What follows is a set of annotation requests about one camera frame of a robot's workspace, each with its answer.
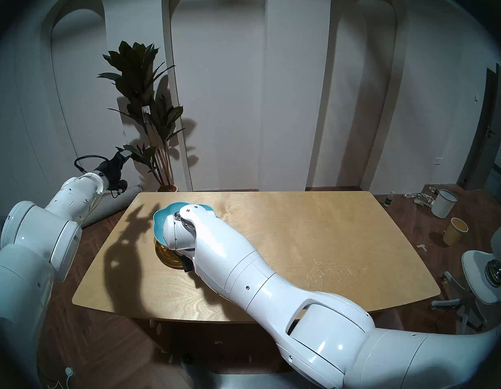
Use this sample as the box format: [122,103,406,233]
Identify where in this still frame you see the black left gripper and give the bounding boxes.
[97,151,132,186]

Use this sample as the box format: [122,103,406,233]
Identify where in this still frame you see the gold metal bowl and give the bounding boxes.
[155,246,191,269]

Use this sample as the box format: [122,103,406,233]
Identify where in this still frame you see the blue chick face plate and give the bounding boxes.
[153,202,216,247]

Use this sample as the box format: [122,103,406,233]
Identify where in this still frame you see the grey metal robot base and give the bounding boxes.
[182,356,300,389]

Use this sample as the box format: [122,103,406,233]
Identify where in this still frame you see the grey rolled mat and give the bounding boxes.
[82,185,142,230]

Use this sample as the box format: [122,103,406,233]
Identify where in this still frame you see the tall green leafy plant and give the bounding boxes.
[97,41,186,187]

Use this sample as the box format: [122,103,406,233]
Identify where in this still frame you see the white bucket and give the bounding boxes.
[431,189,458,219]

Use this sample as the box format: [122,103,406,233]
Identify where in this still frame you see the tan paper cup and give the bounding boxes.
[443,217,469,247]

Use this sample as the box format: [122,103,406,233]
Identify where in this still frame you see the white office chair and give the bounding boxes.
[429,220,501,336]

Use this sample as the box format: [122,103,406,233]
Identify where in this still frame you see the round silver metal object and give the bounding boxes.
[484,259,501,288]

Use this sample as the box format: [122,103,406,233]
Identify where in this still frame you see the dark grey door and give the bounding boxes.
[457,63,501,190]

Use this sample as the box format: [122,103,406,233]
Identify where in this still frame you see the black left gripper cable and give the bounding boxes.
[74,154,109,175]

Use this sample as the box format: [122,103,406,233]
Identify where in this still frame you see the white floor plug with cable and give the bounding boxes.
[46,367,75,389]

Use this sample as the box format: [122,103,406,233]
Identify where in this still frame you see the power strip with cables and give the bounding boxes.
[404,187,439,207]

